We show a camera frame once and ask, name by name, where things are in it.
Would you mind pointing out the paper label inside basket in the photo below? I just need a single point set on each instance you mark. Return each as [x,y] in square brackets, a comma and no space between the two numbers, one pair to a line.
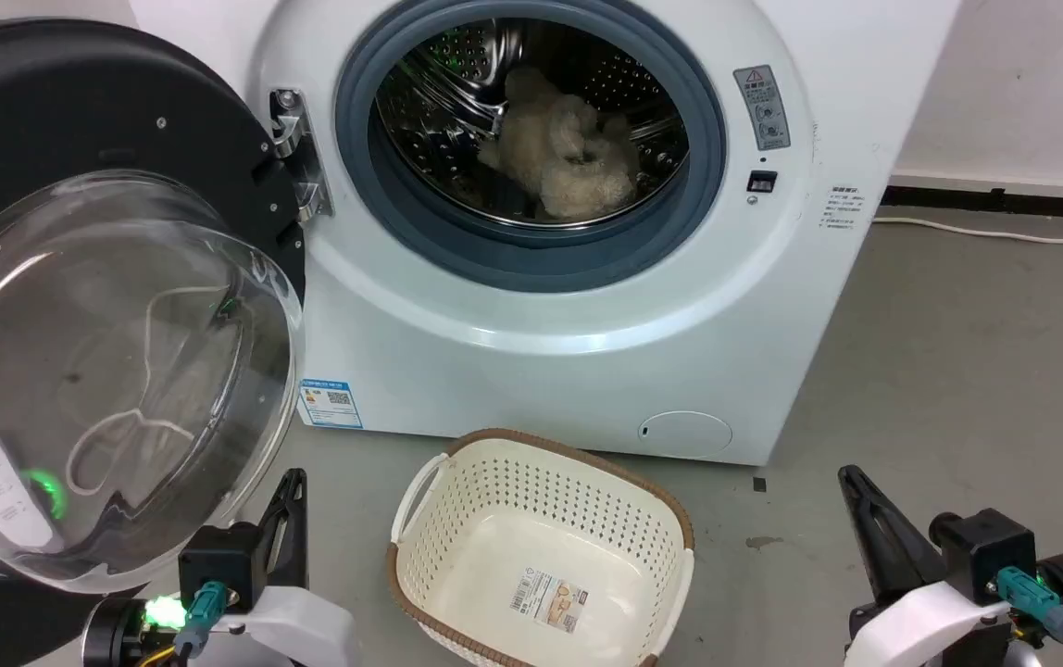
[548,600]

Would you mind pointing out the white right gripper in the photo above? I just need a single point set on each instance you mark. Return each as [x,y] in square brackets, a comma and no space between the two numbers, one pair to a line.
[930,630]

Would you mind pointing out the black door latch socket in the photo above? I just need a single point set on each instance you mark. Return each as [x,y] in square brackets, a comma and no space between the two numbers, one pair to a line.
[762,181]

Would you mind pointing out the blue energy label sticker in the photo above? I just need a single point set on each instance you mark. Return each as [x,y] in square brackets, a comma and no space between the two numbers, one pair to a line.
[331,404]

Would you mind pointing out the cream laundry basket brown rim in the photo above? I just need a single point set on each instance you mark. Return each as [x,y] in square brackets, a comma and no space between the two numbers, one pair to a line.
[457,500]

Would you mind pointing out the beige plush toy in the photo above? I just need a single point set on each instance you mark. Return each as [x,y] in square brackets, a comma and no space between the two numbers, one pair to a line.
[569,157]

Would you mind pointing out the black washer door with glass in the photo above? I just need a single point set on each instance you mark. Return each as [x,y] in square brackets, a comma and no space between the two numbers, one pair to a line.
[78,102]

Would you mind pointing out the round white filter cover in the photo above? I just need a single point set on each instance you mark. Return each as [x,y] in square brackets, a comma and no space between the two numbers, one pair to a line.
[685,434]

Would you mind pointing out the perforated steel drum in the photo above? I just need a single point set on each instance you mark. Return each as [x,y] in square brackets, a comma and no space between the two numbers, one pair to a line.
[457,79]

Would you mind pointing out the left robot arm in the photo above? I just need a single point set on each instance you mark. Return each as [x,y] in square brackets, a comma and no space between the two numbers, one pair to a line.
[115,635]

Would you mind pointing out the chrome door hinge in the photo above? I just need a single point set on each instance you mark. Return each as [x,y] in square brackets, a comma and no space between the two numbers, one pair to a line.
[295,148]

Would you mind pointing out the grey warning sticker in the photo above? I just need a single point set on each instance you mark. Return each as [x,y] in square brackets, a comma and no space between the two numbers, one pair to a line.
[762,106]

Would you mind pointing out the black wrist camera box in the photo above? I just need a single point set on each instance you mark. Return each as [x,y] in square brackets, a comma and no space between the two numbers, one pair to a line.
[985,547]
[217,565]

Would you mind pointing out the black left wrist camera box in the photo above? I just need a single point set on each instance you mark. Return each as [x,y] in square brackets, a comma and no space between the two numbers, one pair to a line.
[217,565]

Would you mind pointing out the black baseboard strip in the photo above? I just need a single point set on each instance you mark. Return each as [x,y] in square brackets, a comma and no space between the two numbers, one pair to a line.
[1004,202]

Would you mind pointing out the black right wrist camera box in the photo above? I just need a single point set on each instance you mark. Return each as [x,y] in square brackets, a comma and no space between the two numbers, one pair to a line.
[985,547]

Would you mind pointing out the white front-load washing machine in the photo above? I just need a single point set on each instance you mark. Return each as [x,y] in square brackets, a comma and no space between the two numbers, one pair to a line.
[513,371]

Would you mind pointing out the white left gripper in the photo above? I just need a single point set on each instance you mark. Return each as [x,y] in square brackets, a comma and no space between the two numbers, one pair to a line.
[295,630]

